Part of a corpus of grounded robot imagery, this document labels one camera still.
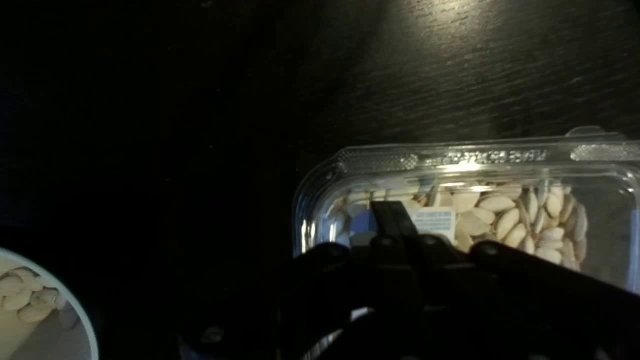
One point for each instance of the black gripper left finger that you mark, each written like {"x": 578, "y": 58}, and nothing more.
{"x": 312, "y": 300}

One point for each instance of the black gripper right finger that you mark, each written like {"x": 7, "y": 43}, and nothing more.
{"x": 521, "y": 300}

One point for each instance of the clear plastic lunchbox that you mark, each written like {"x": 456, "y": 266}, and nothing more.
{"x": 466, "y": 201}

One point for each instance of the white bowl with seeds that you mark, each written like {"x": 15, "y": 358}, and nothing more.
{"x": 33, "y": 306}

